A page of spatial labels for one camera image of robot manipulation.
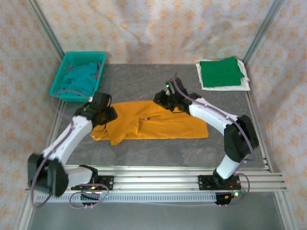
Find orange polo t-shirt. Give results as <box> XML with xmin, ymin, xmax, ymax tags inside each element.
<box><xmin>90</xmin><ymin>100</ymin><xmax>209</xmax><ymax>146</ymax></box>

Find teal crumpled t-shirt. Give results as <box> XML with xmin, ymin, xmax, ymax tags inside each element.
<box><xmin>59</xmin><ymin>61</ymin><xmax>100</xmax><ymax>97</ymax></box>

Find white folded t-shirt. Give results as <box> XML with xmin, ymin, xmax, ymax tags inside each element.
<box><xmin>195</xmin><ymin>59</ymin><xmax>251</xmax><ymax>92</ymax></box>

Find green folded t-shirt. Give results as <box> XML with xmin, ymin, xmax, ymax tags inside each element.
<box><xmin>199</xmin><ymin>56</ymin><xmax>245</xmax><ymax>87</ymax></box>

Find teal plastic basket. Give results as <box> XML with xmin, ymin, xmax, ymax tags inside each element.
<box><xmin>49</xmin><ymin>51</ymin><xmax>107</xmax><ymax>103</ymax></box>

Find patterned fabric backdrop curtain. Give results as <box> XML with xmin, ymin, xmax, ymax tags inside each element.
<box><xmin>0</xmin><ymin>0</ymin><xmax>307</xmax><ymax>230</ymax></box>

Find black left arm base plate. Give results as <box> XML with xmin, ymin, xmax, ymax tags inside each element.
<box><xmin>71</xmin><ymin>174</ymin><xmax>115</xmax><ymax>192</ymax></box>

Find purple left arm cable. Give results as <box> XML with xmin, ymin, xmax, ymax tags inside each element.
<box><xmin>30</xmin><ymin>90</ymin><xmax>110</xmax><ymax>209</ymax></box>

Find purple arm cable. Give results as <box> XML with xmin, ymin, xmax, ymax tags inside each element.
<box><xmin>30</xmin><ymin>90</ymin><xmax>110</xmax><ymax>209</ymax></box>
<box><xmin>172</xmin><ymin>73</ymin><xmax>256</xmax><ymax>207</ymax></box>

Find aluminium mounting rail beam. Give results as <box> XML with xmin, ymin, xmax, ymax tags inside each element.
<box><xmin>25</xmin><ymin>165</ymin><xmax>288</xmax><ymax>194</ymax></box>

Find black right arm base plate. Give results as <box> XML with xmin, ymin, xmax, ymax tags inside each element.
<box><xmin>198</xmin><ymin>174</ymin><xmax>242</xmax><ymax>192</ymax></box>

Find grey slotted cable duct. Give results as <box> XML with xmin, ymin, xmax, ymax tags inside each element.
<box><xmin>35</xmin><ymin>193</ymin><xmax>218</xmax><ymax>203</ymax></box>

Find aluminium frame post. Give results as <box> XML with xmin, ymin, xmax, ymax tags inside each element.
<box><xmin>242</xmin><ymin>0</ymin><xmax>285</xmax><ymax>67</ymax></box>
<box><xmin>26</xmin><ymin>0</ymin><xmax>65</xmax><ymax>63</ymax></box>

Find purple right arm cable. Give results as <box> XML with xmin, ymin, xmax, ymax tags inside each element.
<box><xmin>172</xmin><ymin>73</ymin><xmax>256</xmax><ymax>207</ymax></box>

